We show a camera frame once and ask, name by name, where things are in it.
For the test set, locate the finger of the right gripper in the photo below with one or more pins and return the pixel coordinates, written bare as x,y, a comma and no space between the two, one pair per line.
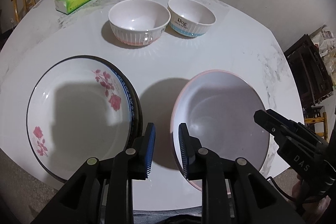
274,123
307,134

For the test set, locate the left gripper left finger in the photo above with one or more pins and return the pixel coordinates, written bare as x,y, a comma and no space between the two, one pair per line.
142,159

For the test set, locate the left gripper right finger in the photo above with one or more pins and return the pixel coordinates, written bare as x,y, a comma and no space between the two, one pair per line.
189,147

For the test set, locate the large blue floral plate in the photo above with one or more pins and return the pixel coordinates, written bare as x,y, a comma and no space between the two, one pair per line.
105,115

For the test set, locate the white plate pink flowers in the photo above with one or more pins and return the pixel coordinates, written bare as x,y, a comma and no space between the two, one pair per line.
46,101

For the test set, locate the white bowl blue base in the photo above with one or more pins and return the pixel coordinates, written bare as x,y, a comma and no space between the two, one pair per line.
190,18

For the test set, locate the white bowl pink base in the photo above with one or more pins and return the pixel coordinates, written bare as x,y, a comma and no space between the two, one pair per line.
138,22

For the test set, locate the right hand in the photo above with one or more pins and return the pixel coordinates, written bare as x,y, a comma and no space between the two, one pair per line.
310,212

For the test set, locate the small bamboo stool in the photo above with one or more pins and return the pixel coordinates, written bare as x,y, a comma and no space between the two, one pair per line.
315,118

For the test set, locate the snack bags pile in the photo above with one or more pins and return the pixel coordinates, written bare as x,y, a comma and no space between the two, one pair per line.
324,39

